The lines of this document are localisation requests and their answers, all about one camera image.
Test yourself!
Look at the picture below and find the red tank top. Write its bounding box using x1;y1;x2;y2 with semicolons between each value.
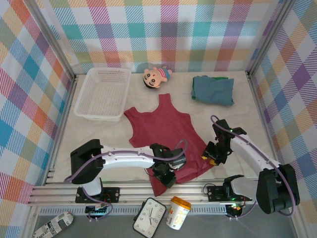
123;93;215;197

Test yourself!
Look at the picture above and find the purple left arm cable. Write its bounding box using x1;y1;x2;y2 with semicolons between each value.
63;138;188;223

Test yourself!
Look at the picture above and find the aluminium frame post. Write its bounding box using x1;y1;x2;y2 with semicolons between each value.
246;0;297;75
24;0;78;80

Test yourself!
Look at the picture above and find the newspaper print roll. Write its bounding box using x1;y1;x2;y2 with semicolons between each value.
32;211;74;238

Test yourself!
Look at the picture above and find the green tank top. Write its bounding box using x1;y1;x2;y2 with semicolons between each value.
191;75;230;100

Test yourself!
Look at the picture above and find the aluminium side frame rail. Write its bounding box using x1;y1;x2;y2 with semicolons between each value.
43;74;80;185
246;71;283;183

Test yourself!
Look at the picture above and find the white plastic basket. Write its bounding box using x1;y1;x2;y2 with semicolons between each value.
73;67;132;122

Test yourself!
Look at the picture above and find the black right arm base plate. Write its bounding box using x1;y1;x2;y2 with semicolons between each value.
206;185;253;202

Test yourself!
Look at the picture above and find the slotted grey cable duct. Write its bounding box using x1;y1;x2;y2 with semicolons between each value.
39;206;229;216

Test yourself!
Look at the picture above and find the blue tank top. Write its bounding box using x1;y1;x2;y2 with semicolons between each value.
190;75;235;107

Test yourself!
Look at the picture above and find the aluminium front frame rail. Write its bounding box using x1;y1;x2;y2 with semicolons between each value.
26;180;301;207

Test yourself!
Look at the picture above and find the white cup with orange lid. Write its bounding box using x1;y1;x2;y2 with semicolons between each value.
165;196;192;231

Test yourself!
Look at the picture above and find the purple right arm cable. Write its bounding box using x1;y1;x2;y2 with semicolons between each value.
210;115;297;221

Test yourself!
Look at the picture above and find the right controller board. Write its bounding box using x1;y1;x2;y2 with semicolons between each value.
226;203;242;217

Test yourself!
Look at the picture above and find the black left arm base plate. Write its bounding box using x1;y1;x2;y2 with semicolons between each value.
75;186;120;204

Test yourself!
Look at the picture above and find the black white alarm clock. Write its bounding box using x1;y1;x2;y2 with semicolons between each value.
133;197;167;238

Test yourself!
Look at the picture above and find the green left controller board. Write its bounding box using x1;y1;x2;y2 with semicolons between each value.
85;204;110;215

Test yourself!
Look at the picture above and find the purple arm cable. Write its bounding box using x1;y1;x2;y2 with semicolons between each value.
63;138;188;223
210;115;297;221

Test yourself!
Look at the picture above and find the plush doll with striped hat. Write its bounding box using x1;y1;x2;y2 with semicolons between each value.
143;66;173;90

